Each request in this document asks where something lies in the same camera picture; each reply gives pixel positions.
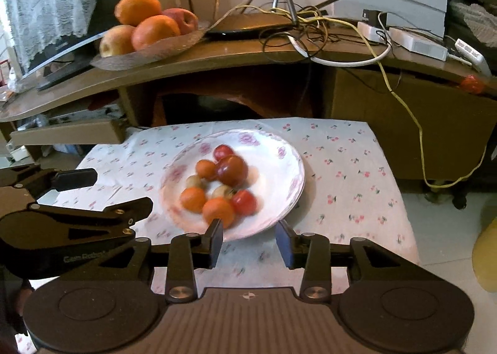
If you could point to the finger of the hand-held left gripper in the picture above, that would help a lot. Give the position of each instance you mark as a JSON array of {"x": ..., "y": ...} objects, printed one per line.
[
  {"x": 73, "y": 179},
  {"x": 128, "y": 209}
]

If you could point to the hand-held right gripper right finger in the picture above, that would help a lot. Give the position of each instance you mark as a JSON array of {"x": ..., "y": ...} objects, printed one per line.
[{"x": 284, "y": 245}]

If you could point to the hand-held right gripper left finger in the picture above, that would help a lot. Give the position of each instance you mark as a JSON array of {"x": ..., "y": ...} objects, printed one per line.
[{"x": 214, "y": 241}]

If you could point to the orange tangerine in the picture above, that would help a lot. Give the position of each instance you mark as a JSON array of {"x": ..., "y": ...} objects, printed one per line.
[
  {"x": 218, "y": 212},
  {"x": 193, "y": 198}
]

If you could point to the bright red tomato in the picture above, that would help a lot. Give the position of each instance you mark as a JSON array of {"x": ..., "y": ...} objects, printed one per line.
[{"x": 244, "y": 202}]

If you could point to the brown kiwi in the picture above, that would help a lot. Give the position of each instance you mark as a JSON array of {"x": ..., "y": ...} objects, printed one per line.
[
  {"x": 194, "y": 182},
  {"x": 222, "y": 191}
]

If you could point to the white floral plate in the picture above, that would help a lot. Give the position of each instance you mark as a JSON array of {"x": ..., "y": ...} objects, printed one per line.
[{"x": 271, "y": 191}]

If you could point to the small tangerine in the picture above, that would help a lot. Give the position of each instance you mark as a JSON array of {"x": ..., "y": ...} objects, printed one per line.
[{"x": 205, "y": 169}]

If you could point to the large dark red apple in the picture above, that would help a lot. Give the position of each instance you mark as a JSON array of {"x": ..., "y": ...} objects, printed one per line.
[{"x": 232, "y": 170}]

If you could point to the small red tomato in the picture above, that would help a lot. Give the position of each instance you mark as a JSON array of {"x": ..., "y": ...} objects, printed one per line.
[{"x": 223, "y": 152}]

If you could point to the cherry print tablecloth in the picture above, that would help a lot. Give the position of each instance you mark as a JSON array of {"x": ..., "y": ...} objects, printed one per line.
[{"x": 349, "y": 183}]

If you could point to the yellow apple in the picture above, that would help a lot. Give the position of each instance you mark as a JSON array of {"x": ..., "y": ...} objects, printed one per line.
[{"x": 116, "y": 41}]

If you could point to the glass fruit dish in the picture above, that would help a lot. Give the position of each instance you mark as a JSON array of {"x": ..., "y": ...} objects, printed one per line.
[{"x": 163, "y": 49}]

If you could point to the large orange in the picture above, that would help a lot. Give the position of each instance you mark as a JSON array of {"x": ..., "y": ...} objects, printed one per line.
[
  {"x": 138, "y": 8},
  {"x": 155, "y": 32}
]

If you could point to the wooden television stand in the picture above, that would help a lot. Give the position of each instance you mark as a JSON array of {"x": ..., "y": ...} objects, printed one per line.
[{"x": 388, "y": 105}]

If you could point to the white lace cloth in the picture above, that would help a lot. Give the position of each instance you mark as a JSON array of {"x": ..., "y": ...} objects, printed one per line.
[{"x": 50, "y": 0}]

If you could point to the yellow trash bin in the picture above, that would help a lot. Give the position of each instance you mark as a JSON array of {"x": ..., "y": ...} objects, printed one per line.
[{"x": 487, "y": 257}]

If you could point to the black router with antennas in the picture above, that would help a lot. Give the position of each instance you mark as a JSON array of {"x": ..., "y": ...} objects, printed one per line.
[{"x": 248, "y": 26}]

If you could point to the white power strip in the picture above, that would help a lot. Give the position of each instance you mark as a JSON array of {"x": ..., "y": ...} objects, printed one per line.
[{"x": 369, "y": 32}]

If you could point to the white rectangular box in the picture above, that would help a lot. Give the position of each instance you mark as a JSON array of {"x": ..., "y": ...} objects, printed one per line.
[{"x": 419, "y": 43}]

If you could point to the black power adapter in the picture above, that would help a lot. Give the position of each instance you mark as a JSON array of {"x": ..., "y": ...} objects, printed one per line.
[{"x": 372, "y": 16}]

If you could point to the small red object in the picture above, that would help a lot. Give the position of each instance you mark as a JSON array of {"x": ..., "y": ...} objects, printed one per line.
[{"x": 471, "y": 85}]

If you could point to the white handheld device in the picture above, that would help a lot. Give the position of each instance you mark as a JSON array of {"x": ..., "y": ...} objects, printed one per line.
[{"x": 471, "y": 55}]

